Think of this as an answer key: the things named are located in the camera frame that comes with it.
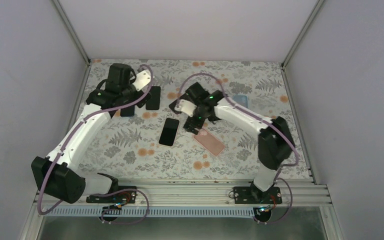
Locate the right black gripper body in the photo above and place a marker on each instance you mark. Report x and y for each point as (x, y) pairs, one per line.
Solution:
(198, 124)

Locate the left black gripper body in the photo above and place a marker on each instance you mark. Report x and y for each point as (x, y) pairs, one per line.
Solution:
(140, 103)

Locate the phone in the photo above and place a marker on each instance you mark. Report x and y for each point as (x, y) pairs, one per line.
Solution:
(169, 132)
(213, 118)
(208, 141)

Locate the black smartphone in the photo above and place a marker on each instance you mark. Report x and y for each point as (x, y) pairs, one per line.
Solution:
(127, 112)
(153, 103)

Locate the light blue phone case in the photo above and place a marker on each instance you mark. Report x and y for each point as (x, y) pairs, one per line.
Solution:
(241, 100)

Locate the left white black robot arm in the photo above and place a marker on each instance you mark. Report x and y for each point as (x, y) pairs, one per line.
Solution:
(58, 174)

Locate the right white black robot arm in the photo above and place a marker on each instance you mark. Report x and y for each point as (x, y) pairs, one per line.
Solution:
(274, 139)

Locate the floral patterned table mat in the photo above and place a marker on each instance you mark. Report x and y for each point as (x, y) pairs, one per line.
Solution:
(128, 147)

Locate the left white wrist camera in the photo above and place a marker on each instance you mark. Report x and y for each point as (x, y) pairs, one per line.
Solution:
(143, 78)

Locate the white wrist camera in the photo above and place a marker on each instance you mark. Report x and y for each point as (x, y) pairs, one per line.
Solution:
(143, 78)
(186, 107)

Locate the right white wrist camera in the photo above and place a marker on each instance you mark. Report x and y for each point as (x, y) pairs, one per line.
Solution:
(186, 107)

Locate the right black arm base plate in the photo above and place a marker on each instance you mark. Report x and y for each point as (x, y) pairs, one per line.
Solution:
(243, 195)

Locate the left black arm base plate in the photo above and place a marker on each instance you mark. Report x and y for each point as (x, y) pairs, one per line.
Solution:
(125, 194)

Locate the grey slotted cable duct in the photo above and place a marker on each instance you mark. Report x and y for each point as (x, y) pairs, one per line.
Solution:
(154, 211)

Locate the aluminium front rail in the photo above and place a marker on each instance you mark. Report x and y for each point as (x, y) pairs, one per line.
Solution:
(216, 193)

